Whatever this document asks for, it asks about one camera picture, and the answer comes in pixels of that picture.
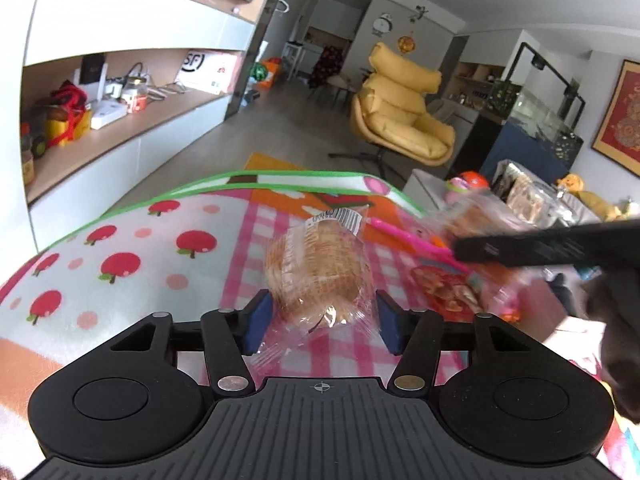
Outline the blue cabinet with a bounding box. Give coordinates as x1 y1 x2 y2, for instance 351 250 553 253
479 122 562 187

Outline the framed red wall picture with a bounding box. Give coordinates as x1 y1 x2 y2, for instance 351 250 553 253
591 59 640 177

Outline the bread loaf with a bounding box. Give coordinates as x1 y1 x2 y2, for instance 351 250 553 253
250 205 383 366

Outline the red snack packet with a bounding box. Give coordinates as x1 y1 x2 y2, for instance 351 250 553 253
410 262 488 323

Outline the printed play mat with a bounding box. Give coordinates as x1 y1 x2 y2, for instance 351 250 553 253
0 170 640 480

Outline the red and yellow bag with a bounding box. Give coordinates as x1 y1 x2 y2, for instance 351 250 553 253
46 81 94 149

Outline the large glass snack jar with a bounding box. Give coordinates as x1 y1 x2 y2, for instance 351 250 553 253
492 159 547 222

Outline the clear bag of bread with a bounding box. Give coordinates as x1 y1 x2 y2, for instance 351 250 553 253
430 192 506 248

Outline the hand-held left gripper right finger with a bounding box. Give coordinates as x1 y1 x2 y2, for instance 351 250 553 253
376 291 541 395

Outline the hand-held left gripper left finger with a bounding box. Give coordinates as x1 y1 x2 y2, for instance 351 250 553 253
109 290 275 395

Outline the orange toy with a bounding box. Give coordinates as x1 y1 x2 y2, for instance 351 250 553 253
446 170 492 203

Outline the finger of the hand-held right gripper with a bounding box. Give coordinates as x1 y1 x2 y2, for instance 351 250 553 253
450 222 640 268

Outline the cardboard box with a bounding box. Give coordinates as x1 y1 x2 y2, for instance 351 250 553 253
520 277 607 361

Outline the white router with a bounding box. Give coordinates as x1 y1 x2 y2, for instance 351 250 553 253
90 100 129 131

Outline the yellow plush toy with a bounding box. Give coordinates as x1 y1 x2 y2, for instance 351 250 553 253
556 172 623 222

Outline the glass fish tank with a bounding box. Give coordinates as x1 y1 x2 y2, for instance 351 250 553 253
487 42 586 167

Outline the white wall cabinet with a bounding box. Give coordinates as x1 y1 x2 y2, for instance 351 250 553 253
0 0 282 257

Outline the white envelope black logo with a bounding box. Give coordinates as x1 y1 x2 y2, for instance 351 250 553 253
175 50 237 95

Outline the grey sofa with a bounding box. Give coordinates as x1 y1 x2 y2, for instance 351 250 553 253
545 192 640 225

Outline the orange bag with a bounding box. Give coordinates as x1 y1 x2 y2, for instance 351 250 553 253
250 59 282 89

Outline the yellow armchair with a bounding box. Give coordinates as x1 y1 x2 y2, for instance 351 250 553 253
327 42 457 176

